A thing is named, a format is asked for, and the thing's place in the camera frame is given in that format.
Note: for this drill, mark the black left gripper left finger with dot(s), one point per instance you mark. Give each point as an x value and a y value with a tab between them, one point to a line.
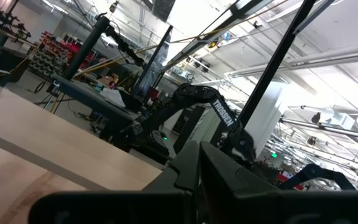
182	168

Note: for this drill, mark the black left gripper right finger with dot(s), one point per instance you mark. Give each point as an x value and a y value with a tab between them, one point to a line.
225	177

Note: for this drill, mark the background black robot arm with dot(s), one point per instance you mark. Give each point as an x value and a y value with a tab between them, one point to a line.
315	172

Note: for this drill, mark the green exit sign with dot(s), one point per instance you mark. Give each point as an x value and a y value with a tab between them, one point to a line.
273	155

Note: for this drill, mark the brown cardboard box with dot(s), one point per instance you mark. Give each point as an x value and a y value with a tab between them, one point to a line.
107	81

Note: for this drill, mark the dark workbench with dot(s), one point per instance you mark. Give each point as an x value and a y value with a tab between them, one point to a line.
89	96

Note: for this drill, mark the dark green metal column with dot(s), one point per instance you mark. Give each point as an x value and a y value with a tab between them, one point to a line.
85	49

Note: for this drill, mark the red parts bin rack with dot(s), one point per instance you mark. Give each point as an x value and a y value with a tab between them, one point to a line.
51	53

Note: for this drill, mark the black machine on bench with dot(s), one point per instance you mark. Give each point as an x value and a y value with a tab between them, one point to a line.
2	18

